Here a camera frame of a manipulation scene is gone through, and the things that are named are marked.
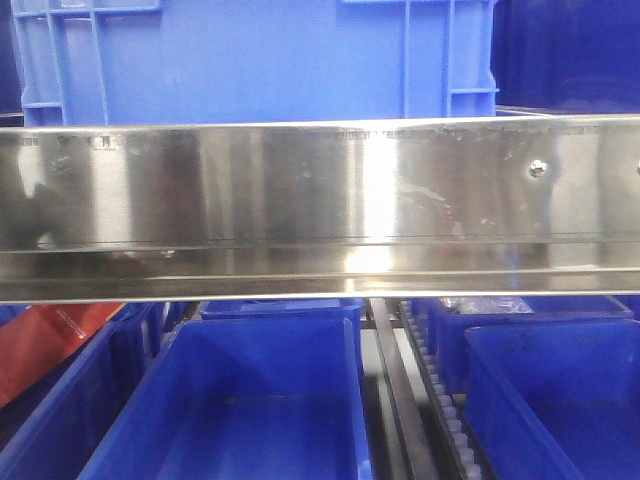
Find blue bin centre rear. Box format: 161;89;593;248
199;298;365;378

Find blue bin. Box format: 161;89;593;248
465;320;639;479
1;302;169;479
199;298;365;378
409;295;635;394
81;319;374;479

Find blue bin right rear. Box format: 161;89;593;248
409;295;635;394

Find blue bin centre front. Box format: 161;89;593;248
81;319;374;479

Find metal shelf divider bar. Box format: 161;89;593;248
368;298;438;479

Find blue bin right front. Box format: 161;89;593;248
465;320;639;479

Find red bag in bin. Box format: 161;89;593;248
1;302;125;406

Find blue bin left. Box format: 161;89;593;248
1;302;169;479

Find clear plastic bagged parts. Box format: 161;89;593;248
440;296;533;315

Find black roller track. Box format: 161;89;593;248
399;300;486;480

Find large light blue crate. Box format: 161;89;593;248
10;1;497;126

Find dark blue crate right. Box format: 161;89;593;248
491;1;639;114

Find stainless steel shelf rail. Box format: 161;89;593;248
1;115;639;303

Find screw on shelf rail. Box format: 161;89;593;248
528;159;548;178

